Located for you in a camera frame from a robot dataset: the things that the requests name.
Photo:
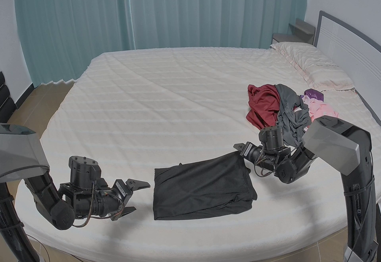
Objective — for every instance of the black T-shirt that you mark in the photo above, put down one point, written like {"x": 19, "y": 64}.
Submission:
{"x": 202, "y": 189}

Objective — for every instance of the pink printed garment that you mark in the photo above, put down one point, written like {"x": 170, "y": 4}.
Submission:
{"x": 323, "y": 111}

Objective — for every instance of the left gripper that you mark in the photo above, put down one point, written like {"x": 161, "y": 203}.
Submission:
{"x": 108, "y": 201}

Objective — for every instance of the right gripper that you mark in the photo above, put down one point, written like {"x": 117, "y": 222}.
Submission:
{"x": 253, "y": 153}

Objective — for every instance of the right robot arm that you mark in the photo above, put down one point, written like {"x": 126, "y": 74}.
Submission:
{"x": 354, "y": 159}

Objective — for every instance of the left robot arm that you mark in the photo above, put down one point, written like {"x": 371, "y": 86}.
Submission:
{"x": 44, "y": 195}

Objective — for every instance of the dark red garment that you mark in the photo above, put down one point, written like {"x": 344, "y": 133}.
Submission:
{"x": 263, "y": 106}

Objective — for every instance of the purple garment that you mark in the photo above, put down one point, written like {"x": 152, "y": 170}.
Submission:
{"x": 314, "y": 94}

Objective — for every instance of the grey garment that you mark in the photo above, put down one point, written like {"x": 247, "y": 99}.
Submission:
{"x": 290, "y": 117}

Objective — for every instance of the grey bedside table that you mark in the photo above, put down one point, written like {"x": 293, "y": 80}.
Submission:
{"x": 290, "y": 37}

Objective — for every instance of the cream pillow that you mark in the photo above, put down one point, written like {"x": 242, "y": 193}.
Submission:
{"x": 315, "y": 65}

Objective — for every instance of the bed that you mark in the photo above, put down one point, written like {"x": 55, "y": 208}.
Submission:
{"x": 163, "y": 100}

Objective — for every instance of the blue-green curtain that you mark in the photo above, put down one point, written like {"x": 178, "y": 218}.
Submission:
{"x": 214, "y": 1}
{"x": 74, "y": 16}

